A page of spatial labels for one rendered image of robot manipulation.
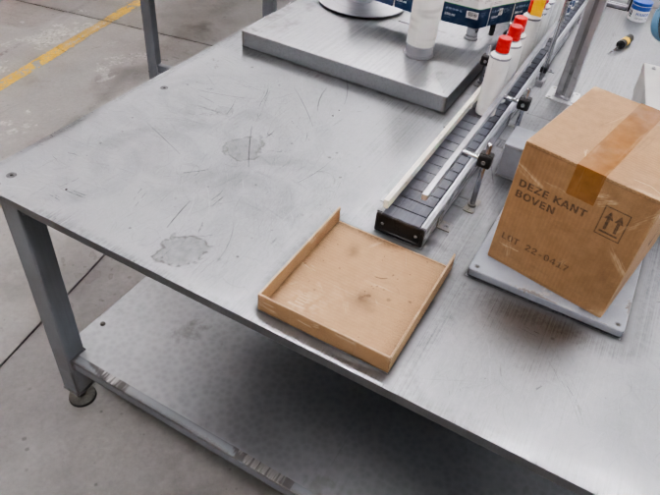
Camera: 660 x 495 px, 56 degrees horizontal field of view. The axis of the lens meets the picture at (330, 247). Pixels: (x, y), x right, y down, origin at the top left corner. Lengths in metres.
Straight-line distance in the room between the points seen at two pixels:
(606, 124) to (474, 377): 0.52
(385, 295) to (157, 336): 0.91
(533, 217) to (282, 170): 0.59
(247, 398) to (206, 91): 0.84
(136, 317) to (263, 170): 0.72
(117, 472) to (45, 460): 0.21
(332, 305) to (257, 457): 0.63
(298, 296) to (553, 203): 0.48
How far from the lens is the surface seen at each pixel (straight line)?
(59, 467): 1.97
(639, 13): 2.71
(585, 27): 1.91
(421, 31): 1.88
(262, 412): 1.72
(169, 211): 1.33
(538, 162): 1.13
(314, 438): 1.68
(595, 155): 1.14
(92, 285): 2.39
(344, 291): 1.16
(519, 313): 1.21
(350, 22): 2.11
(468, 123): 1.63
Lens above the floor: 1.66
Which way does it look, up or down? 42 degrees down
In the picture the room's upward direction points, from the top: 6 degrees clockwise
